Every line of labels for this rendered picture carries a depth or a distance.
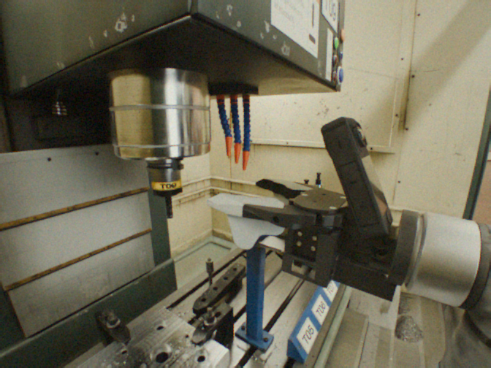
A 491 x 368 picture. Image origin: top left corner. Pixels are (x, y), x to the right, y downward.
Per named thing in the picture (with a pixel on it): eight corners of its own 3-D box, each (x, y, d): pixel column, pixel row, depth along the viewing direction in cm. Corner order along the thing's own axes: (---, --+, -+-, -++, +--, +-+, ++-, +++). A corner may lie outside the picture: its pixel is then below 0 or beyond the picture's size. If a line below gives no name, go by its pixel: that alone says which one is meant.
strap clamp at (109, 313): (140, 363, 54) (129, 317, 50) (128, 373, 51) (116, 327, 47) (113, 336, 61) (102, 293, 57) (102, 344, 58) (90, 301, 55)
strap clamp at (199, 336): (234, 336, 63) (233, 294, 59) (202, 373, 52) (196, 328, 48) (224, 331, 65) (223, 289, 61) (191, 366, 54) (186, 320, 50)
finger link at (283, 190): (253, 212, 37) (292, 237, 29) (255, 175, 35) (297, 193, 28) (269, 208, 39) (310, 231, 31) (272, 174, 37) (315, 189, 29)
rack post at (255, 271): (274, 338, 62) (280, 244, 55) (264, 352, 58) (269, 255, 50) (245, 323, 68) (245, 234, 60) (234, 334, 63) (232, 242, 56)
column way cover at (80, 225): (159, 267, 94) (145, 141, 81) (23, 343, 56) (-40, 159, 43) (152, 263, 97) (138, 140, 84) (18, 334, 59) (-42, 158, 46)
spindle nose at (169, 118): (173, 147, 50) (170, 88, 47) (231, 151, 41) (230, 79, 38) (96, 155, 37) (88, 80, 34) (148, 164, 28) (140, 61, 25)
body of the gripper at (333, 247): (274, 269, 26) (393, 317, 19) (280, 196, 23) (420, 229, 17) (301, 242, 32) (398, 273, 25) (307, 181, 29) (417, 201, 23)
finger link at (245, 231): (199, 249, 26) (282, 260, 24) (197, 199, 24) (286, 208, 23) (208, 236, 29) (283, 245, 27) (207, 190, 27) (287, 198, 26)
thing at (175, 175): (170, 182, 44) (169, 165, 43) (187, 185, 41) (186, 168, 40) (146, 188, 40) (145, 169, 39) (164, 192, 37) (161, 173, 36)
